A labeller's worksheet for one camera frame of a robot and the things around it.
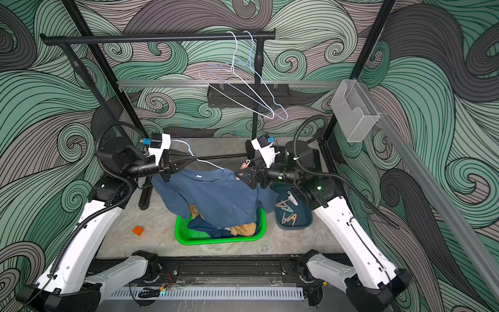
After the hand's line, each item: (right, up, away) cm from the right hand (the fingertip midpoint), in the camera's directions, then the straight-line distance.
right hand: (240, 169), depth 60 cm
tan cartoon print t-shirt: (+2, -26, +17) cm, 31 cm away
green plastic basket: (-25, -30, +21) cm, 44 cm away
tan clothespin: (+24, -25, +28) cm, 44 cm away
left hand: (-14, +5, -3) cm, 15 cm away
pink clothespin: (+19, -19, +30) cm, 41 cm away
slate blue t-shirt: (-8, -11, +10) cm, 17 cm away
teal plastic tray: (+23, -22, +29) cm, 43 cm away
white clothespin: (+24, -16, +33) cm, 43 cm away
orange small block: (-45, -28, +22) cm, 57 cm away
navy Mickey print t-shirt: (-18, -25, +22) cm, 38 cm away
